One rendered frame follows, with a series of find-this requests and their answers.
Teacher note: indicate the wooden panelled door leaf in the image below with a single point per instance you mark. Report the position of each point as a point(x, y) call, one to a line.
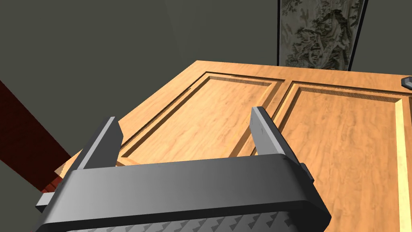
point(338, 135)

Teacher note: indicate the framed landscape wall picture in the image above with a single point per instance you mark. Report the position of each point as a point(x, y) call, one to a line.
point(320, 33)

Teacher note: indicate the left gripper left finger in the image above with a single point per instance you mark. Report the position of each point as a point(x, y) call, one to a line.
point(101, 148)

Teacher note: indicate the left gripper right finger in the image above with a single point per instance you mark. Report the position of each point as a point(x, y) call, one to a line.
point(267, 137)

